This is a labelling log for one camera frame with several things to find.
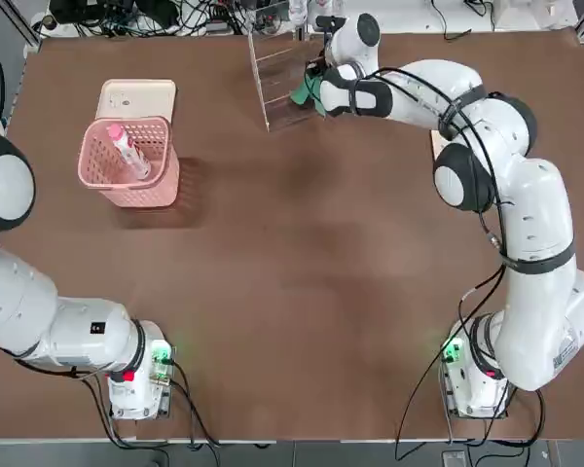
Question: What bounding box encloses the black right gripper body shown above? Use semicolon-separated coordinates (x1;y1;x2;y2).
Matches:
305;56;330;82

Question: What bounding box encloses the green microfibre cloth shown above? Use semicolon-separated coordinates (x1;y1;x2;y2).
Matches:
289;71;329;119

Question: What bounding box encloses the clear acrylic tiered shelf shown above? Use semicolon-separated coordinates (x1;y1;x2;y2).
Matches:
247;3;333;133

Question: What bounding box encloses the pink perforated plastic basket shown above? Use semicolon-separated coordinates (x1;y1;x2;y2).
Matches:
77;116;182;210

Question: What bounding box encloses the small electronics board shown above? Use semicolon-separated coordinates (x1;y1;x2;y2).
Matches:
254;7;292;34

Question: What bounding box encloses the black device box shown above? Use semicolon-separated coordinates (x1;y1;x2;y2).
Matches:
51;0;137;24

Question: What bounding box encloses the green lit connector board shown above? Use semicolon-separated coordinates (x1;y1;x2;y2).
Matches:
149;340;177;389
441;339;465;365

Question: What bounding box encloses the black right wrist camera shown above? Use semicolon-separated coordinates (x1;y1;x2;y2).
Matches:
314;15;347;50

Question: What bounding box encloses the thin black cable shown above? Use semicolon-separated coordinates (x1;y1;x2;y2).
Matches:
427;0;474;42

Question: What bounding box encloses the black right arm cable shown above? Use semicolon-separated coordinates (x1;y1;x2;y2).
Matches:
352;67;522;371

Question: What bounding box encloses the black base cable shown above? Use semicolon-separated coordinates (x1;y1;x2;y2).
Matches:
396;347;452;461
508;383;546;448
167;359;223;448

